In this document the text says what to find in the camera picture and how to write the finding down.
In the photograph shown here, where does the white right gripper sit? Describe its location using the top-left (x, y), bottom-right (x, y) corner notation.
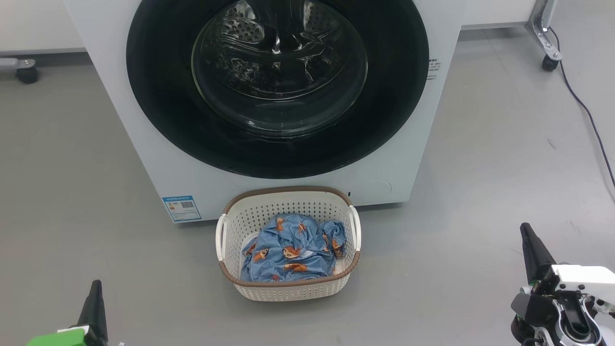
top-left (520, 222), bottom-right (615, 346)

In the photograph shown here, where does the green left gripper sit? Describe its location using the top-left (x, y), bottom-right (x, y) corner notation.
top-left (26, 280), bottom-right (109, 346)

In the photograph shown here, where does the blue bear print garment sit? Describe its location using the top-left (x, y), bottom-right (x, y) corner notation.
top-left (240, 214), bottom-right (347, 283)

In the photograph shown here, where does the washing machine door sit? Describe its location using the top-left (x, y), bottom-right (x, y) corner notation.
top-left (126, 0), bottom-right (430, 179)

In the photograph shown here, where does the white front-load washing machine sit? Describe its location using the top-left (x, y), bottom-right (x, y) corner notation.
top-left (64, 0), bottom-right (467, 224)

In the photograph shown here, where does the blue energy label sticker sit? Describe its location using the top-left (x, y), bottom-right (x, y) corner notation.
top-left (162, 195), bottom-right (202, 223)

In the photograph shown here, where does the white perforated basket brown rim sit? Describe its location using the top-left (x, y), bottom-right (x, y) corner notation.
top-left (215, 186), bottom-right (362, 302)

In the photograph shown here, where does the long black floor cable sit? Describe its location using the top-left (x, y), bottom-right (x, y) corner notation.
top-left (548, 26), bottom-right (615, 188)

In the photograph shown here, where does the metal frame leg with caster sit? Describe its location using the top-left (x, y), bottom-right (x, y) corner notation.
top-left (525, 0), bottom-right (563, 73)

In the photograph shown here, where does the grey frame foot with caster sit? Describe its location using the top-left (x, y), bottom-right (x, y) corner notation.
top-left (0, 58), bottom-right (39, 85)

